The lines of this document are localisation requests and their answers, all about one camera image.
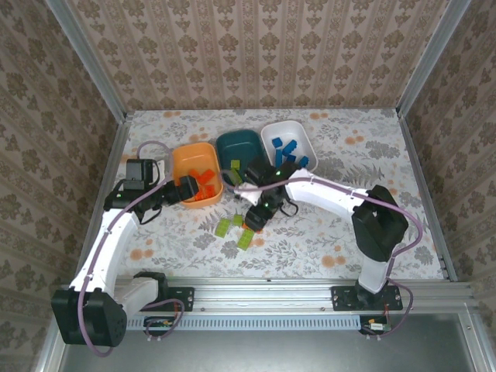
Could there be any small connector board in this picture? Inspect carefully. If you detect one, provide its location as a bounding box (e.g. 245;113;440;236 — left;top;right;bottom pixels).
145;316;175;336
360;315;392;336

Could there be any aluminium frame rail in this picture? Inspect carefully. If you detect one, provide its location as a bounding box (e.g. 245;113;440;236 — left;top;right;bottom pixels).
36;309;74;372
397;108;459;283
459;305;496;372
72;112;135;286

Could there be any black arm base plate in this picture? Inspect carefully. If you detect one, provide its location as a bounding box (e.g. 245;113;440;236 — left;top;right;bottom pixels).
331;285;404;311
126;286;195;312

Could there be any orange plastic container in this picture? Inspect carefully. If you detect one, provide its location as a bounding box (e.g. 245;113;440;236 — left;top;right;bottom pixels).
171;141;225;210

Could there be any floral patterned table cover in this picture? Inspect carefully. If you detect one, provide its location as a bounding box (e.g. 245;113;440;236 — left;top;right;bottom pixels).
83;108;446;281

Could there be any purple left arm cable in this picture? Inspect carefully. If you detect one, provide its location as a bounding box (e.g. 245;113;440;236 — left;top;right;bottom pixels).
77;140;185;357

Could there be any teal plastic container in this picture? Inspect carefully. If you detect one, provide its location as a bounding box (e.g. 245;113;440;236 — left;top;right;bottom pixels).
215;129;268;187

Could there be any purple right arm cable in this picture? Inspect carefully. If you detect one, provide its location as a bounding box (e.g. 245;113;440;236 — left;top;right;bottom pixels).
219;170;424;342

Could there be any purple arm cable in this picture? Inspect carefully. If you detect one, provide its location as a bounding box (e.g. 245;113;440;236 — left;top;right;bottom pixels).
219;170;424;342
77;140;185;357

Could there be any white plastic container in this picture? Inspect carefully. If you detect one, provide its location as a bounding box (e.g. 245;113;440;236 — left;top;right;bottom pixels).
260;119;319;174

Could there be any grey slotted cable duct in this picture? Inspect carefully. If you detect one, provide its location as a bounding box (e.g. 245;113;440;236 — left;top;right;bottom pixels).
126;314;361;332

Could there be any grey metal panel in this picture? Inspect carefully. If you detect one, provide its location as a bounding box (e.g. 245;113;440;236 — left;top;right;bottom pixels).
64;313;477;372

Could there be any aluminium frame post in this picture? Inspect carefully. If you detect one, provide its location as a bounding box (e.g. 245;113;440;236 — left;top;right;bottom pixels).
44;0;128;122
396;0;473;117

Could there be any long aluminium base rail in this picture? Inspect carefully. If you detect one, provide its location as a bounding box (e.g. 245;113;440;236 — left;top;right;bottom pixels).
57;281;476;311

